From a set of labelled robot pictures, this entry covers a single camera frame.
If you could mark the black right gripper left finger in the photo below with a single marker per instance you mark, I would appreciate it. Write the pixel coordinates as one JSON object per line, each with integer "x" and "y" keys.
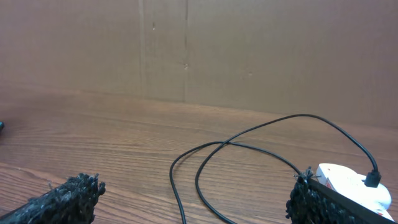
{"x": 70, "y": 203}

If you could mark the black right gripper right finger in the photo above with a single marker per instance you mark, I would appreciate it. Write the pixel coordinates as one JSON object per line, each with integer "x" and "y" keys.
{"x": 313, "y": 203}

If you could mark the blue smartphone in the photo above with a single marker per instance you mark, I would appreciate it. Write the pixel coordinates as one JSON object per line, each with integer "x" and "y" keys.
{"x": 1, "y": 126}

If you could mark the white charger adapter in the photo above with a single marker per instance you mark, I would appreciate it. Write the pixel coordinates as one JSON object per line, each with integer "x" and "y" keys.
{"x": 353, "y": 187}

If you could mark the white power strip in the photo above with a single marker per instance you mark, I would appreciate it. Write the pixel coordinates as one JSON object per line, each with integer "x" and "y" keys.
{"x": 325, "y": 170}

